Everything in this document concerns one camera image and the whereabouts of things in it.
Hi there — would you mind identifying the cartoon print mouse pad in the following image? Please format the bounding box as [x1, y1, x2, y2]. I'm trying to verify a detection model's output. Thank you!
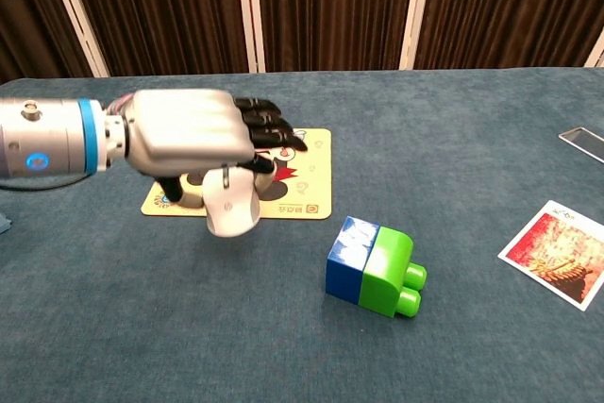
[140, 127, 333, 222]

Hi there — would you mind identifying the teal table cloth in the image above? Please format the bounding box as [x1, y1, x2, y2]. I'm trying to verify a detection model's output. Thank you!
[0, 66, 604, 403]

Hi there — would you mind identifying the green toy brick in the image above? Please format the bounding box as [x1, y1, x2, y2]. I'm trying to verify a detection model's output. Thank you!
[357, 225, 428, 320]

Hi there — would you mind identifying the white computer mouse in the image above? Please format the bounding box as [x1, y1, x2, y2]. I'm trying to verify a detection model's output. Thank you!
[202, 162, 262, 239]

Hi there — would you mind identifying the white partition post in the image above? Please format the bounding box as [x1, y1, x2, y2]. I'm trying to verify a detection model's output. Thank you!
[583, 32, 604, 69]
[41, 0, 111, 78]
[233, 0, 266, 75]
[398, 0, 439, 71]

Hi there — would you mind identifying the blue toy brick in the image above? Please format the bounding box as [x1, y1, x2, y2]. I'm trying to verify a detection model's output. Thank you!
[325, 215, 381, 306]

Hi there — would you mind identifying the dark brown curtain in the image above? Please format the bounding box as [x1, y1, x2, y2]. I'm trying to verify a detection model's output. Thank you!
[413, 0, 604, 70]
[0, 0, 92, 86]
[60, 0, 250, 77]
[256, 0, 420, 74]

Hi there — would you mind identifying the red picture card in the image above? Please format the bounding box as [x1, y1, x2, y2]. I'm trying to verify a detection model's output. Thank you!
[496, 199, 604, 313]

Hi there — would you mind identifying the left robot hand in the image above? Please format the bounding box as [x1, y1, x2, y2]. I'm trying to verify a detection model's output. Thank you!
[124, 87, 309, 210]

